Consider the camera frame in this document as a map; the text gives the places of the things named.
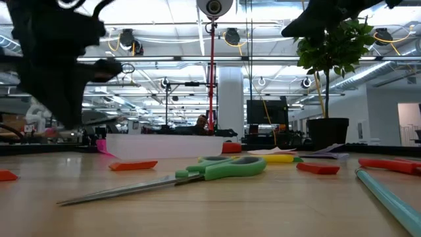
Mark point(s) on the clear pencil box pink lid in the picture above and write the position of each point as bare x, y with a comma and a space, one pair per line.
164, 146

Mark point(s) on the yellow highlighter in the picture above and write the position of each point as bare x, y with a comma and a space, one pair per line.
279, 158

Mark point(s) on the green eraser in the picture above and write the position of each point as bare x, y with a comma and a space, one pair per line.
297, 159

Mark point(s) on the black metal table frame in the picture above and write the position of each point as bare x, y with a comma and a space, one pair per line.
49, 149

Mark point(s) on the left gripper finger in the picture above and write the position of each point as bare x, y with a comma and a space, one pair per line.
107, 70

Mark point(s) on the teal pen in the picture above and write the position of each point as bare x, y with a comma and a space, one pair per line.
388, 197

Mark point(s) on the red desk lamp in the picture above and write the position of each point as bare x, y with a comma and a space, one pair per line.
211, 66

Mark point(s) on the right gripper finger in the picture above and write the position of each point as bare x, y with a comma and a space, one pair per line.
309, 26

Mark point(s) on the purple sticky note pad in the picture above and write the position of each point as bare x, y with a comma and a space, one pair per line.
325, 154

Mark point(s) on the orange eraser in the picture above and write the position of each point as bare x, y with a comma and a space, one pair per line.
133, 165
6, 175

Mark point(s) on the black monitor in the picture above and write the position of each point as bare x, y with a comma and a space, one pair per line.
267, 112

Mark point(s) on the white building column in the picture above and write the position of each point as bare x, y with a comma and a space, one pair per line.
230, 98

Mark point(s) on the person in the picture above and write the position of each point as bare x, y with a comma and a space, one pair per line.
201, 122

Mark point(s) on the green potted plant black pot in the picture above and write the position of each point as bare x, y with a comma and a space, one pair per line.
327, 131

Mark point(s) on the pink sticky note pad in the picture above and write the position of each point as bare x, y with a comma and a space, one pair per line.
269, 151

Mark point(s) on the red eraser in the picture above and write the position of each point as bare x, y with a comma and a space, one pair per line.
317, 168

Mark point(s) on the black camera stand frame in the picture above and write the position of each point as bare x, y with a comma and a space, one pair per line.
191, 83

